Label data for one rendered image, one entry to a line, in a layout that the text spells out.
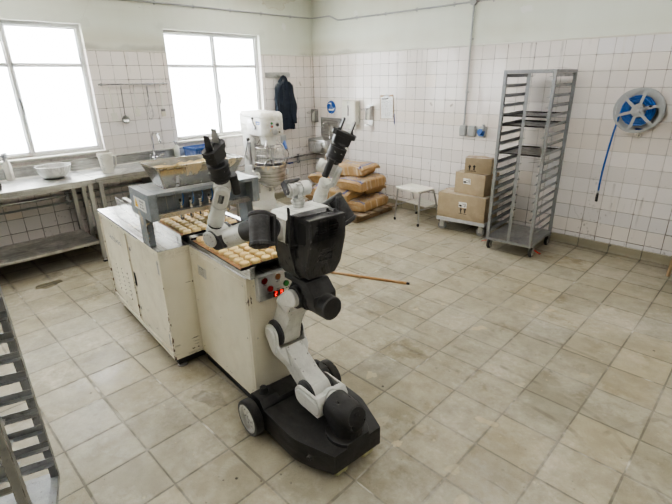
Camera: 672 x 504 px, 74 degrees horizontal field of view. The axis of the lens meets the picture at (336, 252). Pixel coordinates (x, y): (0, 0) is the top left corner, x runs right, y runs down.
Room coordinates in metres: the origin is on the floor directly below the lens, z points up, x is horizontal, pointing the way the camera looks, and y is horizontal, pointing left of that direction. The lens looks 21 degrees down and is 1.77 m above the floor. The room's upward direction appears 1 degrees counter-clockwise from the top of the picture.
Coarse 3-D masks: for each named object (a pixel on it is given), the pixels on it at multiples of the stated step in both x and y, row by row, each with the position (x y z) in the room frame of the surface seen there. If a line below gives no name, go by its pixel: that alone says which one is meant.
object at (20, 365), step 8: (0, 288) 1.52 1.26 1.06; (0, 304) 1.50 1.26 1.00; (8, 312) 1.53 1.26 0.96; (8, 320) 1.51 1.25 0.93; (8, 328) 1.51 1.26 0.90; (16, 336) 1.53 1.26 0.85; (8, 344) 1.50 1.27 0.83; (16, 344) 1.51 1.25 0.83; (16, 368) 1.50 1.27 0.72; (24, 368) 1.51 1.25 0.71; (24, 384) 1.50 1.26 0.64; (32, 392) 1.51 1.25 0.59; (32, 400) 1.51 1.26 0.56; (40, 416) 1.52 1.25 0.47; (40, 440) 1.50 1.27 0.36; (48, 440) 1.52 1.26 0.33; (48, 456) 1.50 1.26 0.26; (56, 464) 1.53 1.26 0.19; (56, 472) 1.51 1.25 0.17
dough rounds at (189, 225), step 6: (204, 210) 3.09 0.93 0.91; (174, 216) 2.92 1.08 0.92; (186, 216) 2.91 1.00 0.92; (198, 216) 2.91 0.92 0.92; (204, 216) 2.93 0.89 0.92; (162, 222) 2.85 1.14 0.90; (168, 222) 2.80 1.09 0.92; (174, 222) 2.78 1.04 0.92; (180, 222) 2.80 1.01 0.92; (186, 222) 2.77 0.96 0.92; (192, 222) 2.79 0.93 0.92; (198, 222) 2.77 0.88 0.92; (204, 222) 2.79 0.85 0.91; (228, 222) 2.82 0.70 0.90; (234, 222) 2.79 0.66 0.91; (174, 228) 2.71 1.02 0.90; (180, 228) 2.65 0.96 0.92; (186, 228) 2.65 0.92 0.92; (192, 228) 2.67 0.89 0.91; (198, 228) 2.64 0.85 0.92; (204, 228) 2.66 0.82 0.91; (180, 234) 2.59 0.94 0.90
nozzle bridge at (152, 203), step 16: (240, 176) 2.94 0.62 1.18; (144, 192) 2.53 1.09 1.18; (160, 192) 2.53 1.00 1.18; (176, 192) 2.57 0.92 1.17; (208, 192) 2.78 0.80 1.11; (256, 192) 2.91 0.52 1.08; (144, 208) 2.52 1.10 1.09; (160, 208) 2.58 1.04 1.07; (176, 208) 2.64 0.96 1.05; (192, 208) 2.65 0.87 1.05; (208, 208) 2.72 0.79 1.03; (240, 208) 3.06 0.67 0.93; (144, 224) 2.56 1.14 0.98; (144, 240) 2.61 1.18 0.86
